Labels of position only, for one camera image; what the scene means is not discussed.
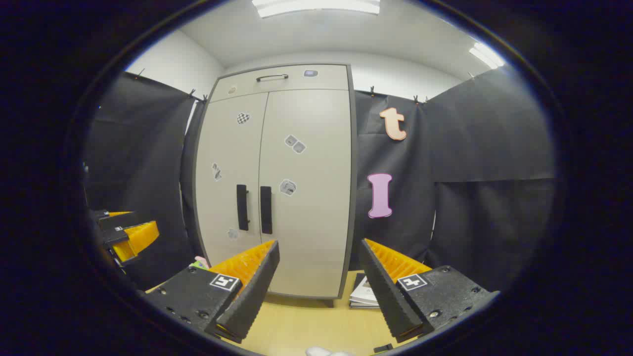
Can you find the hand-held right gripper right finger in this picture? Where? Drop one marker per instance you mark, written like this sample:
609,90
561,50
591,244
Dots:
385,296

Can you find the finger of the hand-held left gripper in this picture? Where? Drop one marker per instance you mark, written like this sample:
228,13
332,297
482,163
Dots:
141,237
111,214

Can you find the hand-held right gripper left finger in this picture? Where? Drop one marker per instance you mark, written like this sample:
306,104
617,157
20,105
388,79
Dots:
252,296

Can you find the grey cabinet door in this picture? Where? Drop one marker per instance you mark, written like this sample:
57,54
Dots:
316,222
227,163

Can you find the grey double-door shoe cabinet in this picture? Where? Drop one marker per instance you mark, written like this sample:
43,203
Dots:
296,79

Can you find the white portrait booklet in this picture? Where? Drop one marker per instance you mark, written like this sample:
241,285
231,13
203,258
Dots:
363,294

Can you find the small pink toy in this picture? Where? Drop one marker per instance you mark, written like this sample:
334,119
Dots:
202,261

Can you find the black backdrop cloth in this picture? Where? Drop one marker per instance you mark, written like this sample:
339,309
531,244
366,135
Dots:
494,148

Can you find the small ceiling light panel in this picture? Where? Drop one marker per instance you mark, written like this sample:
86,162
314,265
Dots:
487,55

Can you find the long ceiling light panel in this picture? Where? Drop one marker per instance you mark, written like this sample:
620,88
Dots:
316,6

